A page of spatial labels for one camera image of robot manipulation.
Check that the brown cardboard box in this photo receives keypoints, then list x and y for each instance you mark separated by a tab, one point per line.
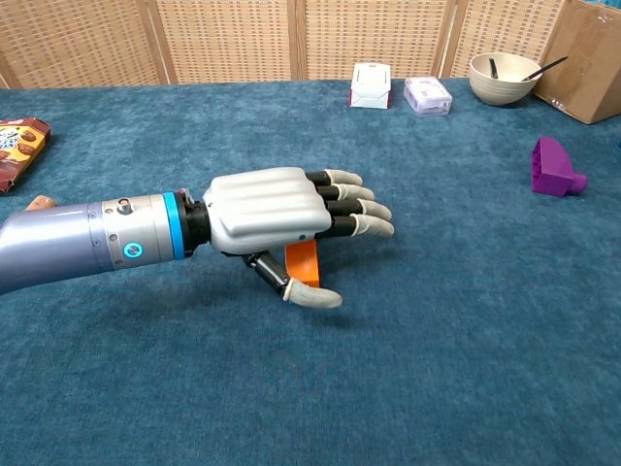
582	58

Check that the short black utensil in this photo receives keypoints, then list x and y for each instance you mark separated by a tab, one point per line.
493	69

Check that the clear plastic box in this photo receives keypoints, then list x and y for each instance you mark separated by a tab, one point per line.
427	94

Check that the white and red carton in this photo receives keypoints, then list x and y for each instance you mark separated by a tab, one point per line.
369	89

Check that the black spoon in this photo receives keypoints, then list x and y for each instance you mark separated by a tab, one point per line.
545	68

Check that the teal table cloth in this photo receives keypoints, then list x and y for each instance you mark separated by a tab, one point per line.
310	369

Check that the purple plastic toy piece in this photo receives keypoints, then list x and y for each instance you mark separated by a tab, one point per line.
553	167

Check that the woven rattan folding screen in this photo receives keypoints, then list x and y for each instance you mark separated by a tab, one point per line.
233	39

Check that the beige bowl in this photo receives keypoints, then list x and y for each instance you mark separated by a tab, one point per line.
500	89

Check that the orange toy block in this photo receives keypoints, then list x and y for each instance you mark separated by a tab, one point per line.
303	262

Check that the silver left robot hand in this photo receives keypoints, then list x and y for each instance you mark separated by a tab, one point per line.
262	209

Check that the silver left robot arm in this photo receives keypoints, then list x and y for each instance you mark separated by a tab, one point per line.
73	242

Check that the brown cookie snack box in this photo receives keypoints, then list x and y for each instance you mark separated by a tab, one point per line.
19	150

